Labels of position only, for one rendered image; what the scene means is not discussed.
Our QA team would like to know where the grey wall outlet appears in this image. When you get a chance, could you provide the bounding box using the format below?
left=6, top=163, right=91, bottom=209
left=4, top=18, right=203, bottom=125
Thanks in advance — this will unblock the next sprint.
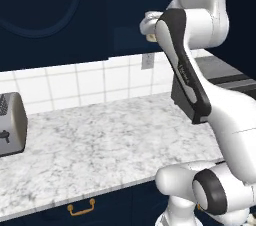
left=141, top=52, right=156, bottom=71

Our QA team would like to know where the silver toaster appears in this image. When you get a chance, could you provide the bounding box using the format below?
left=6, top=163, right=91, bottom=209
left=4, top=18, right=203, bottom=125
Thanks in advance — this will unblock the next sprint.
left=0, top=91, right=29, bottom=158

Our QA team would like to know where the navy wall cabinet door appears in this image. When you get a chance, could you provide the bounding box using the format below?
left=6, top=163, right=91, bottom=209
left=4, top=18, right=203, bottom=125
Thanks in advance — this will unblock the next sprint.
left=107, top=0, right=198, bottom=62
left=0, top=0, right=110, bottom=72

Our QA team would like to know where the brass drawer handle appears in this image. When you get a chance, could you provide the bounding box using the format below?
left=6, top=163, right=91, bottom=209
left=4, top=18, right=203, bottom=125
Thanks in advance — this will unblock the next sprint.
left=66, top=197, right=97, bottom=217

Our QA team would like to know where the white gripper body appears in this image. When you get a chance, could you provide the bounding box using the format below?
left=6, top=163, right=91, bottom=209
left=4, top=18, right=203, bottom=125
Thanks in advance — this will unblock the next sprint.
left=139, top=10, right=165, bottom=37

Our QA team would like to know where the black and grey stove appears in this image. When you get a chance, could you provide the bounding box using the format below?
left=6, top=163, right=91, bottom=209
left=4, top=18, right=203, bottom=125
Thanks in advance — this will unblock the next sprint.
left=170, top=55, right=256, bottom=125

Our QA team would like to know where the navy drawer front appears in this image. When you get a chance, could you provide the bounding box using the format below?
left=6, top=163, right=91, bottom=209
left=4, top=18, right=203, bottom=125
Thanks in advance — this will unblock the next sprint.
left=0, top=181, right=172, bottom=226

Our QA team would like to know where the brass cabinet door handle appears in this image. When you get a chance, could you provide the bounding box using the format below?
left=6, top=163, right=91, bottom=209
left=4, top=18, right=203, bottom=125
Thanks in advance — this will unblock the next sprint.
left=145, top=33, right=158, bottom=43

